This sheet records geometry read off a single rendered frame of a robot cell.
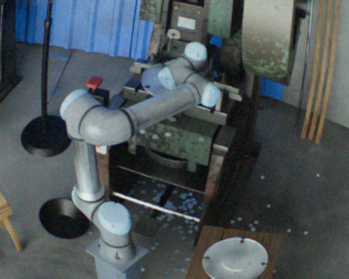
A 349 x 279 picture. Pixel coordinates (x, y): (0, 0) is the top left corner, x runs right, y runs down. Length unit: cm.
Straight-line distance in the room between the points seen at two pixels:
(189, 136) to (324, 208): 110
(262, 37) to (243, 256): 93
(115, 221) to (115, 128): 39
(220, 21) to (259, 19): 40
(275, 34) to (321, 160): 172
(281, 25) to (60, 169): 176
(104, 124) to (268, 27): 62
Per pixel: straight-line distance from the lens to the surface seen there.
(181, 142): 245
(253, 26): 187
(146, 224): 267
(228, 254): 232
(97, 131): 171
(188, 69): 199
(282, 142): 350
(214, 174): 241
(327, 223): 306
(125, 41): 398
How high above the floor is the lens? 213
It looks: 39 degrees down
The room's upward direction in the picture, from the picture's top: 6 degrees clockwise
